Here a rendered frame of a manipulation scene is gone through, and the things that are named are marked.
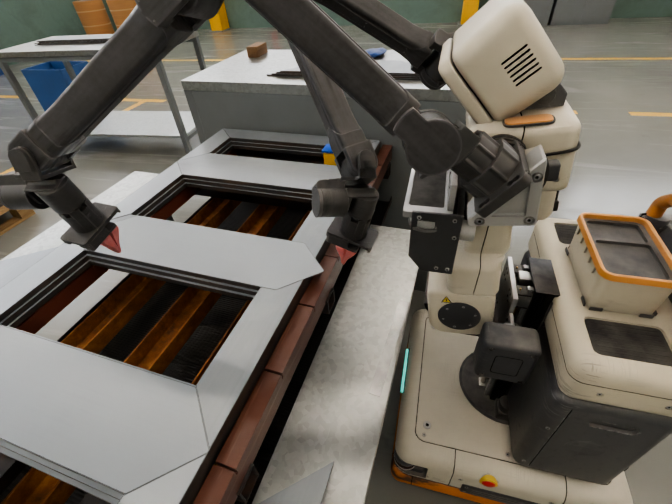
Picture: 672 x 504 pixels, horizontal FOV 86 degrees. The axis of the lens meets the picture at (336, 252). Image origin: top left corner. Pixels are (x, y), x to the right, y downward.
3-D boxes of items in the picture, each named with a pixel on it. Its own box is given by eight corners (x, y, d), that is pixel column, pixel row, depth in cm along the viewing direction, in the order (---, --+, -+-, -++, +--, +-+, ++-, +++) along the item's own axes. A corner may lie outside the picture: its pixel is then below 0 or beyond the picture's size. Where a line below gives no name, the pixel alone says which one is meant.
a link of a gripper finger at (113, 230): (92, 265, 78) (61, 239, 70) (113, 240, 82) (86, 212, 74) (116, 272, 76) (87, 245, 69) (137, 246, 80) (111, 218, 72)
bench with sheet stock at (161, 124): (53, 156, 368) (-14, 48, 304) (99, 129, 420) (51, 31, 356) (193, 161, 338) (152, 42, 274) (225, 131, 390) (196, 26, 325)
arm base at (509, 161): (534, 181, 48) (523, 143, 57) (491, 144, 46) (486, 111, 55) (481, 220, 54) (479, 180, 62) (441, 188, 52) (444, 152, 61)
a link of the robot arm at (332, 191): (374, 148, 69) (357, 164, 77) (317, 146, 65) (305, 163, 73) (382, 209, 68) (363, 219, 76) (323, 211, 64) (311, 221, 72)
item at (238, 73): (183, 90, 162) (180, 80, 160) (248, 57, 205) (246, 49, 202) (488, 103, 126) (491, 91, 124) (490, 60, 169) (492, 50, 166)
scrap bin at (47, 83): (48, 118, 462) (20, 69, 425) (74, 106, 493) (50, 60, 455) (85, 120, 447) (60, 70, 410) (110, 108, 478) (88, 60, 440)
